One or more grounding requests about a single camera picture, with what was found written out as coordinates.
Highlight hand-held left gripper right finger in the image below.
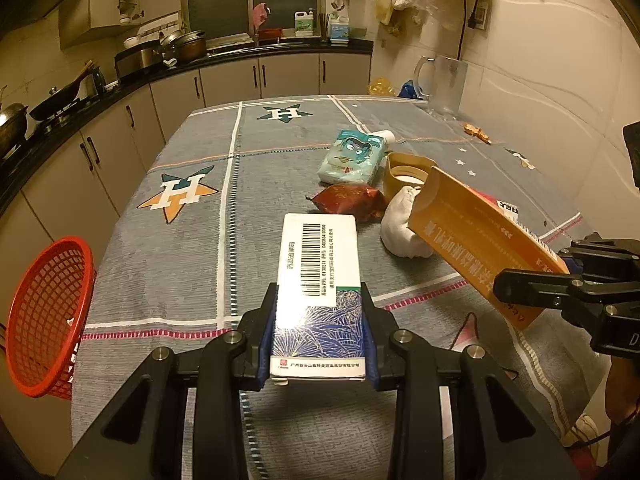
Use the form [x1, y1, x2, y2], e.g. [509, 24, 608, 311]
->
[360, 282, 581, 480]

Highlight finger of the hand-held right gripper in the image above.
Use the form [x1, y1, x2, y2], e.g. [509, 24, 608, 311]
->
[562, 232, 640, 281]
[492, 266, 608, 313]

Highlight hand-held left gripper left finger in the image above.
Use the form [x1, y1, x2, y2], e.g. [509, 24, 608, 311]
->
[57, 282, 278, 480]

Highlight white blue medicine box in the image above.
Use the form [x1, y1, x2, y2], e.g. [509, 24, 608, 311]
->
[269, 212, 367, 386]

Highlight orange cardboard box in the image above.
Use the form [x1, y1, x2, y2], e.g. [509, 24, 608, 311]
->
[407, 165, 571, 332]

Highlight blue tissue packet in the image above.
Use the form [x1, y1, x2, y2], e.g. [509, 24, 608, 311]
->
[317, 129, 388, 186]

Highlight red plastic basket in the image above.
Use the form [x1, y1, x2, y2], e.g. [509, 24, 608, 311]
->
[5, 236, 97, 401]

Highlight person's dark trouser leg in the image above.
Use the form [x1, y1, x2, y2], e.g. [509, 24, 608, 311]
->
[602, 355, 640, 480]

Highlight grey printed tablecloth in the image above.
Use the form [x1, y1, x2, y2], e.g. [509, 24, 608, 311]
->
[70, 94, 586, 480]

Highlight person's white shoe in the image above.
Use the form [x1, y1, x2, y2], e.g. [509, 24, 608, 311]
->
[562, 412, 608, 453]

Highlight dark red snack packet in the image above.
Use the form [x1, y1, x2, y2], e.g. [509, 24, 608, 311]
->
[306, 183, 390, 224]

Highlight yellow tape roll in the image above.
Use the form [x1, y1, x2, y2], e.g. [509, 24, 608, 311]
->
[382, 152, 438, 201]

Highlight small orange candy wrapper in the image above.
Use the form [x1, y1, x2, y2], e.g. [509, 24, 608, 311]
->
[461, 121, 493, 145]

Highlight clear glass mug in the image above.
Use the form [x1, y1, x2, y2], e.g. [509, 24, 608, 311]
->
[413, 54, 469, 120]

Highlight blue plastic bag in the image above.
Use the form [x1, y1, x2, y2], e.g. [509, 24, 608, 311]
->
[397, 80, 431, 101]

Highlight lower kitchen cabinets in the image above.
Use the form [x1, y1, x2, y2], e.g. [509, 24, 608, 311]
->
[0, 50, 373, 281]

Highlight kitchen cabinets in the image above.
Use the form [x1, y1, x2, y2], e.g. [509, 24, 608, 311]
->
[57, 0, 183, 51]
[0, 50, 373, 281]

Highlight stacked metal pots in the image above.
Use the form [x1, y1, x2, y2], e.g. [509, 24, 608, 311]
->
[159, 30, 208, 63]

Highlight steel cooker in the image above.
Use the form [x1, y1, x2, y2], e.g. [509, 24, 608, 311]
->
[114, 42, 163, 78]

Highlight blue label detergent jug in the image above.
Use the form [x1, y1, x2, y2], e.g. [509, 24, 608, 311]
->
[329, 10, 351, 42]

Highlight black wok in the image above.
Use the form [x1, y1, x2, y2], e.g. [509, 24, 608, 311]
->
[29, 60, 96, 122]

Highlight green label detergent jug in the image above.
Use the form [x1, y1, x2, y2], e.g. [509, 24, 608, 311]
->
[294, 10, 317, 38]

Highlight dark frying pan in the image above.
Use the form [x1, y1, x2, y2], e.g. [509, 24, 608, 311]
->
[0, 102, 30, 153]

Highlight upper kitchen cabinets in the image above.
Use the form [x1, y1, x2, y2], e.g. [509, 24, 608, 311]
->
[57, 0, 183, 51]

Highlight black power plug cable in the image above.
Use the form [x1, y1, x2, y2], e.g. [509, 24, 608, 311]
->
[457, 0, 488, 61]

